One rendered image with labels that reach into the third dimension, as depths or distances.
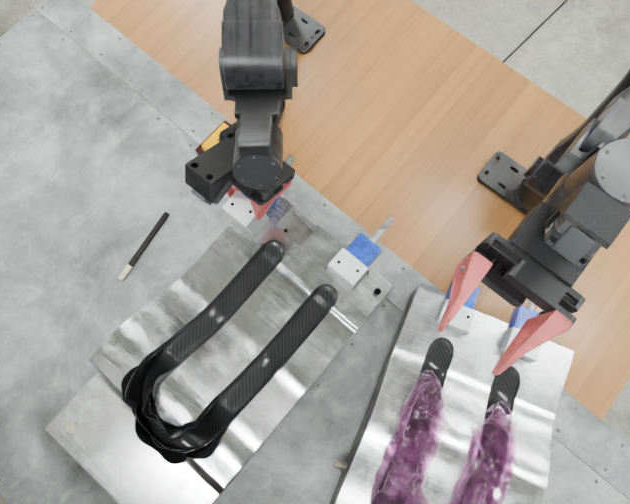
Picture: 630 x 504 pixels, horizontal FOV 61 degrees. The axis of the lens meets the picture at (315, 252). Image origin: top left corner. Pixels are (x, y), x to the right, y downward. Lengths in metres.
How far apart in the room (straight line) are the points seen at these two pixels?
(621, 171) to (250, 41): 0.38
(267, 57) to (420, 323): 0.47
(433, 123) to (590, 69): 1.29
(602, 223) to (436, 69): 0.69
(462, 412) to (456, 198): 0.38
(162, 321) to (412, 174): 0.50
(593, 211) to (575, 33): 1.89
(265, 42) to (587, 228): 0.37
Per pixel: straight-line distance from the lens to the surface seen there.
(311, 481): 0.91
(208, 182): 0.65
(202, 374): 0.80
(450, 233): 0.98
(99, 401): 0.90
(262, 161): 0.61
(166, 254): 0.97
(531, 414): 0.91
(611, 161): 0.51
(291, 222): 0.89
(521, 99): 1.13
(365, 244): 0.84
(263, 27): 0.63
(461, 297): 0.52
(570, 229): 0.47
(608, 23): 2.43
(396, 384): 0.84
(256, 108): 0.64
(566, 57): 2.28
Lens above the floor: 1.70
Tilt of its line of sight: 75 degrees down
